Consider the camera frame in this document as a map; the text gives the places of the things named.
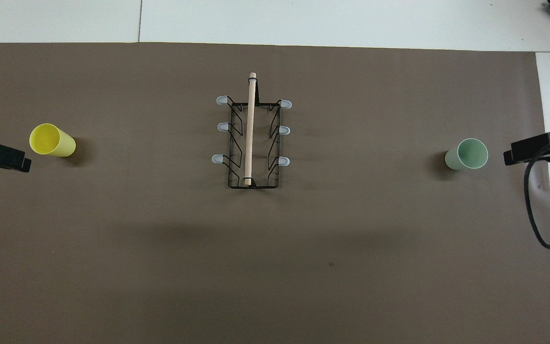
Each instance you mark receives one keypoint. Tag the yellow plastic cup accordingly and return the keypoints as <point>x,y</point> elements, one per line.
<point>65,146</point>

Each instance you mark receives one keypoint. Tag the pale green plastic cup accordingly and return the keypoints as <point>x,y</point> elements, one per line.
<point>470,155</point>

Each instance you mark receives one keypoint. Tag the brown table mat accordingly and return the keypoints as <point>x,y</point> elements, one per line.
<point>112,239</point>

